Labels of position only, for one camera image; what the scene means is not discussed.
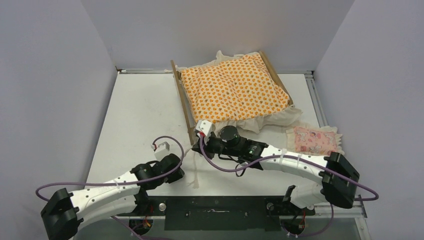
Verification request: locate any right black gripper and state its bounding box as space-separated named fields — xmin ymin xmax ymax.
xmin=193 ymin=130 xmax=240 ymax=159

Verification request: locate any wooden pet bed frame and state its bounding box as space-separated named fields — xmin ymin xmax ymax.
xmin=169 ymin=50 xmax=295 ymax=147

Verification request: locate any orange patterned pet mattress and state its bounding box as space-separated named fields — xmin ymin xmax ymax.
xmin=175 ymin=49 xmax=304 ymax=190

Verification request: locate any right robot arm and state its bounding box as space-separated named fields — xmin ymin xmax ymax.
xmin=192 ymin=121 xmax=360 ymax=214

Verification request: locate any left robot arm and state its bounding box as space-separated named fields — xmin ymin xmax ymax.
xmin=40 ymin=153 xmax=185 ymax=240

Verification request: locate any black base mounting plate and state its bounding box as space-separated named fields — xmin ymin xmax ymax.
xmin=120 ymin=196 xmax=316 ymax=232

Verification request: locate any pink frilled small pillow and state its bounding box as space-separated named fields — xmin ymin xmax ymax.
xmin=285 ymin=121 xmax=345 ymax=156

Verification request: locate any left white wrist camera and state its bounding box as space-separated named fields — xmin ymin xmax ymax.
xmin=152 ymin=141 xmax=171 ymax=162

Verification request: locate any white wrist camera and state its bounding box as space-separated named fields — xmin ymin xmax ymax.
xmin=194 ymin=120 xmax=215 ymax=137
xmin=152 ymin=141 xmax=171 ymax=162

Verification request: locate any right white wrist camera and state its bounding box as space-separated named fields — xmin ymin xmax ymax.
xmin=194 ymin=120 xmax=215 ymax=137

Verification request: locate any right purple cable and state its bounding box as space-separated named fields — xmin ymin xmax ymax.
xmin=198 ymin=132 xmax=380 ymax=238

